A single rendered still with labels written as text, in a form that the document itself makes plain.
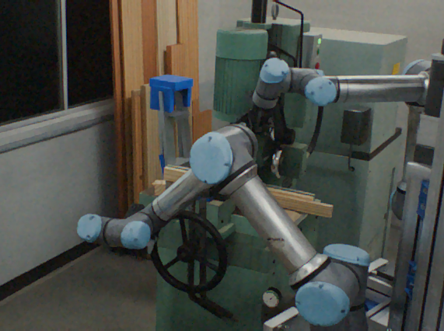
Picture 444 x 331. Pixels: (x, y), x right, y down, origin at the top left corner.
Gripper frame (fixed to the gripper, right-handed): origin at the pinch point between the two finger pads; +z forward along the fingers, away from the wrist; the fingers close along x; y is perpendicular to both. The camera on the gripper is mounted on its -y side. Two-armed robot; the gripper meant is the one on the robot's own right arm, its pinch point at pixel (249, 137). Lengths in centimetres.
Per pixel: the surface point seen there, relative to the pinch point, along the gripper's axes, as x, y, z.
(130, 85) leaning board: -21, -125, 107
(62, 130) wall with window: -59, -98, 114
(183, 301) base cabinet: -18, 30, 59
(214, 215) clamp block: -12.4, 20.1, 16.1
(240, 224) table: -2.0, 20.3, 22.7
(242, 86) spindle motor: -0.9, -15.5, -7.9
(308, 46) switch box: 28.9, -37.9, -6.0
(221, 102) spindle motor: -7.1, -15.0, -0.6
